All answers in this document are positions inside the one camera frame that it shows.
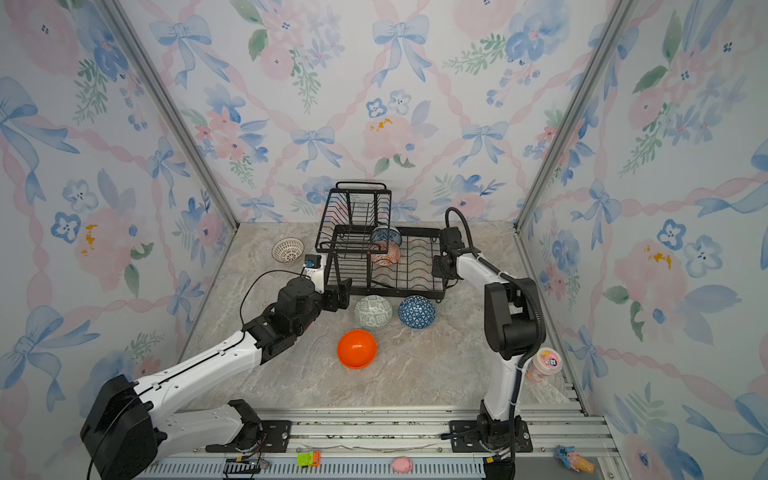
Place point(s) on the pink lidded cup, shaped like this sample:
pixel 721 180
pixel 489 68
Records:
pixel 544 365

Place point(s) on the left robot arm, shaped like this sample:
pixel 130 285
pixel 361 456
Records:
pixel 133 423

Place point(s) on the blue floral bowl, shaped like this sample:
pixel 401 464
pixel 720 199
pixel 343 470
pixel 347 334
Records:
pixel 387 235

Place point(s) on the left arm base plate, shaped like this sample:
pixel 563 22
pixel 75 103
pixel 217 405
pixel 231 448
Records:
pixel 270 436

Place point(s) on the green patterned bowl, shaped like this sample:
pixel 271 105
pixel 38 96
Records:
pixel 373 312

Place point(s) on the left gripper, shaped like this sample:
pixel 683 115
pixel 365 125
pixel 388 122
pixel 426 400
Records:
pixel 334 304

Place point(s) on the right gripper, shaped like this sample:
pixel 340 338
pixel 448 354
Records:
pixel 436 267

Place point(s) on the red patterned bowl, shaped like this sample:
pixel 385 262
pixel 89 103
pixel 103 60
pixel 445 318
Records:
pixel 391 257

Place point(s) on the pink round toy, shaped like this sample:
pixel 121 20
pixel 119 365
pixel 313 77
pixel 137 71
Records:
pixel 402 465

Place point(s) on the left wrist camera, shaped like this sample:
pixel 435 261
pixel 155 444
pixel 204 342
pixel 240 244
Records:
pixel 315 268

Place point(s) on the green orange small toy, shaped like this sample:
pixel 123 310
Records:
pixel 309 459

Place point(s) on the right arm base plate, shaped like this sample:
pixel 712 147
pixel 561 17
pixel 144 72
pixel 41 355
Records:
pixel 468 436

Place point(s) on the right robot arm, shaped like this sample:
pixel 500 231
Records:
pixel 514 330

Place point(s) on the ice cream cone toy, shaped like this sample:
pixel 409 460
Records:
pixel 573 460

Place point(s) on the white lattice bowl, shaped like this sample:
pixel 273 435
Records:
pixel 288 250

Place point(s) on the dark blue patterned bowl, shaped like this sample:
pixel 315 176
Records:
pixel 417 312

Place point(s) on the orange plastic bowl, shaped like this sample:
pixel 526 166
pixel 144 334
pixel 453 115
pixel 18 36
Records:
pixel 356 349

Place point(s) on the black wire dish rack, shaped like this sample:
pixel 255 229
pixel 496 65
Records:
pixel 360 251

